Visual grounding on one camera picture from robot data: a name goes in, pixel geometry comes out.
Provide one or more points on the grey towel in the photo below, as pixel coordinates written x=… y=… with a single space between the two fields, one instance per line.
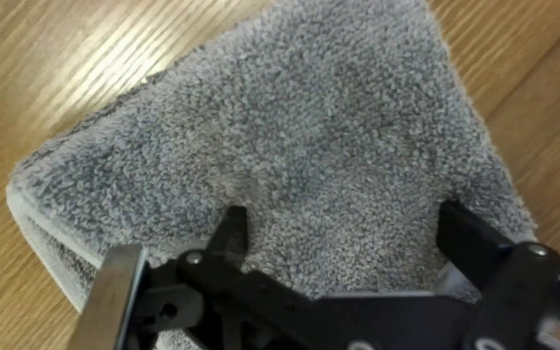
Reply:
x=306 y=143

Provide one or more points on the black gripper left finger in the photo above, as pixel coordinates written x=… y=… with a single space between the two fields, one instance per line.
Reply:
x=230 y=237

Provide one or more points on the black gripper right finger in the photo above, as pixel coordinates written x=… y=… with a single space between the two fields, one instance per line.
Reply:
x=481 y=250

